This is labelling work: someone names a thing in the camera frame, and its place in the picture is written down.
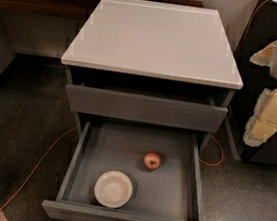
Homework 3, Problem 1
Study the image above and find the grey top drawer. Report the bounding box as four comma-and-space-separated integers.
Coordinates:
66, 84, 227, 133

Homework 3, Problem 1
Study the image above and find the grey cabinet with white top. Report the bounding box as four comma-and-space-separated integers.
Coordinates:
61, 0, 243, 147

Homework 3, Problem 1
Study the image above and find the red apple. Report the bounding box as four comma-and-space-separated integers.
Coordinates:
142, 151, 162, 171

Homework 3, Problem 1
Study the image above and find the white bowl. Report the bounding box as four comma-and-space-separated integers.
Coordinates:
94, 171, 133, 209

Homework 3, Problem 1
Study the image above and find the grey drawer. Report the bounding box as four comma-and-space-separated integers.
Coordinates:
66, 84, 227, 133
42, 121, 204, 221

